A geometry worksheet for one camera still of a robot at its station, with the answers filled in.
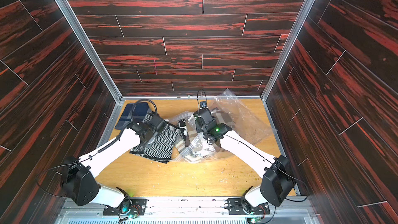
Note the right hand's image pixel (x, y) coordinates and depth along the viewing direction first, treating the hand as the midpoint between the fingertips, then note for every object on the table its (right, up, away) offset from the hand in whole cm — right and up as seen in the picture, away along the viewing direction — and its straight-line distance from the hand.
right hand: (207, 117), depth 82 cm
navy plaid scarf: (-53, +4, +29) cm, 60 cm away
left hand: (-34, -11, 0) cm, 36 cm away
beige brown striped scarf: (-10, -12, +4) cm, 16 cm away
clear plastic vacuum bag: (+16, +6, +32) cm, 37 cm away
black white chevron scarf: (-25, -17, +4) cm, 31 cm away
